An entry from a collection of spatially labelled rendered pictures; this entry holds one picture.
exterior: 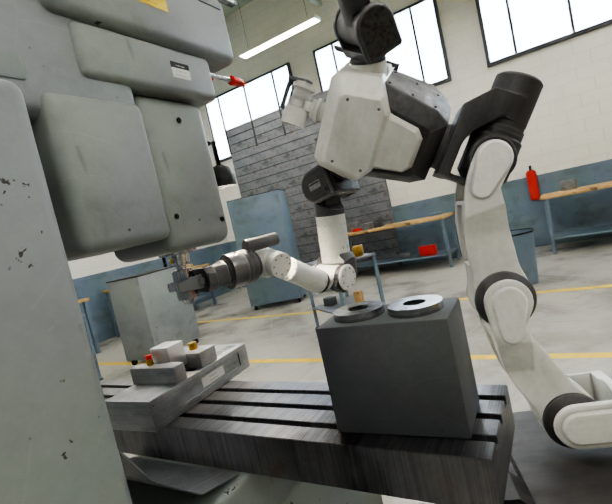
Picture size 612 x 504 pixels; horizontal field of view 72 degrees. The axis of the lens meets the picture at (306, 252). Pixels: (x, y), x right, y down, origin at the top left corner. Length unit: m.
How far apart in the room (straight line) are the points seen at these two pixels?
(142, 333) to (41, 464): 5.01
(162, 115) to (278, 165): 8.80
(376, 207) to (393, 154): 7.60
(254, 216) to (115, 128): 6.28
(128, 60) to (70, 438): 0.64
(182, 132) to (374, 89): 0.45
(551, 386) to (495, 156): 0.59
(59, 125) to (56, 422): 0.44
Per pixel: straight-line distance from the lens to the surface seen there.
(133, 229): 0.80
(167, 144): 0.93
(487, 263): 1.15
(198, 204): 0.94
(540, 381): 1.26
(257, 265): 1.05
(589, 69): 8.30
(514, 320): 1.14
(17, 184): 0.60
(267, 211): 6.99
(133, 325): 5.65
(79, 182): 0.76
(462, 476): 0.71
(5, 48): 0.81
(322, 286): 1.22
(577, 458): 1.39
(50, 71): 0.83
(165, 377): 1.07
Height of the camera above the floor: 1.32
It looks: 4 degrees down
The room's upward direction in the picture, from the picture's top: 13 degrees counter-clockwise
